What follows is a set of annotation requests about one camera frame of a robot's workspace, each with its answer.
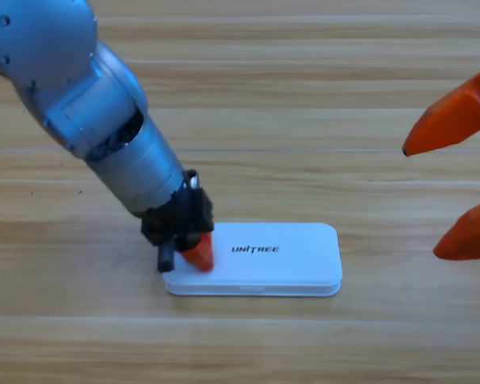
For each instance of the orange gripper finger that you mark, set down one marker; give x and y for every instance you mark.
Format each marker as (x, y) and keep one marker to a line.
(452, 120)
(470, 240)

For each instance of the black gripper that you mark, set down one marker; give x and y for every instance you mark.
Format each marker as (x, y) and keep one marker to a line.
(180, 220)

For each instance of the white Unitree pencil case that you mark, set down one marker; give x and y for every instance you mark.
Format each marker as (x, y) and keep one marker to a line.
(288, 260)

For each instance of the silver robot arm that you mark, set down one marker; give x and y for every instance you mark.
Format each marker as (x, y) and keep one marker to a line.
(84, 100)

